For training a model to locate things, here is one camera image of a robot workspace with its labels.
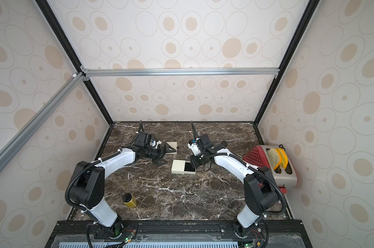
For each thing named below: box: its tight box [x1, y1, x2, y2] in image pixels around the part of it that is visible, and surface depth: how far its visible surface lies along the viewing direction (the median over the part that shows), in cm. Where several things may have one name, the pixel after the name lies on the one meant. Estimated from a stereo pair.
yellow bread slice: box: [276, 147, 289, 169], surface depth 78 cm
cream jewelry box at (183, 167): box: [170, 159, 197, 175], surface depth 94 cm
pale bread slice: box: [267, 147, 280, 170], surface depth 79 cm
